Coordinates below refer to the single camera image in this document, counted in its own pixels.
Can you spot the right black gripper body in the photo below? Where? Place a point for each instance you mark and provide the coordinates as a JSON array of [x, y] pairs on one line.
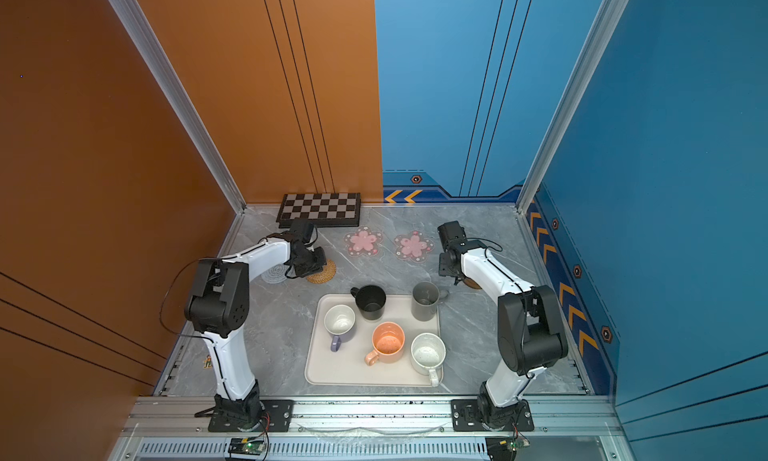
[[442, 266]]

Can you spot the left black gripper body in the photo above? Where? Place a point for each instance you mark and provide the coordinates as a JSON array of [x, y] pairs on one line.
[[312, 261]]

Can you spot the tan rattan round coaster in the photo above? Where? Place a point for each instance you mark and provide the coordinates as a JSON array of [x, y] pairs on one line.
[[325, 275]]

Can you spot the brown wooden round coaster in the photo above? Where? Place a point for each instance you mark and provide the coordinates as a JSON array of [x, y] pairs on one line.
[[471, 284]]

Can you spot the blue woven round coaster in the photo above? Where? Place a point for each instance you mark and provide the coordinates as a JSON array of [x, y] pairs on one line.
[[276, 274]]

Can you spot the pink flower coaster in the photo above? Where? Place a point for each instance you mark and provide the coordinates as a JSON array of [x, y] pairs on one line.
[[364, 241], [413, 246]]

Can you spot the purple mug white inside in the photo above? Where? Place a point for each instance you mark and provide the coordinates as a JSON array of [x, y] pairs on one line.
[[340, 324]]

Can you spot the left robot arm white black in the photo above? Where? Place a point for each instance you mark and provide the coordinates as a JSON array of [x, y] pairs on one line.
[[218, 307]]

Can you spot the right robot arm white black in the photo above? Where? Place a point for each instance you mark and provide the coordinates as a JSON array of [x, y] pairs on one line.
[[531, 336]]

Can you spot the grey mug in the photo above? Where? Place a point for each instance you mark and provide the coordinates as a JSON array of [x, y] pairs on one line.
[[426, 297]]

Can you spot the brown white chessboard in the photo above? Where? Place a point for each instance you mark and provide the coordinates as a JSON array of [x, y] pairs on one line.
[[321, 209]]

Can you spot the black mug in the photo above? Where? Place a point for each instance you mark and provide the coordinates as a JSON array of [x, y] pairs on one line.
[[370, 301]]

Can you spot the orange pink mug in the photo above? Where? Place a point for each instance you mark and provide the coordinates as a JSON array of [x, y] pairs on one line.
[[388, 342]]

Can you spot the right small circuit board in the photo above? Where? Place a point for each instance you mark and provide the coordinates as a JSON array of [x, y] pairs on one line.
[[505, 448]]

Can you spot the green circuit board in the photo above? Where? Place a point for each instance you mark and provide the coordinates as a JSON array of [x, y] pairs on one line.
[[251, 448]]

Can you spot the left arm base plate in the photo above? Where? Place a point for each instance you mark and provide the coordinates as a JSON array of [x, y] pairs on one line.
[[271, 415]]

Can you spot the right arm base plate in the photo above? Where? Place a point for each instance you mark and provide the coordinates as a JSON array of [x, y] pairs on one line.
[[474, 415]]

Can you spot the aluminium rail frame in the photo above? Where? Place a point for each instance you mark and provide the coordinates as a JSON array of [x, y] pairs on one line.
[[397, 427]]

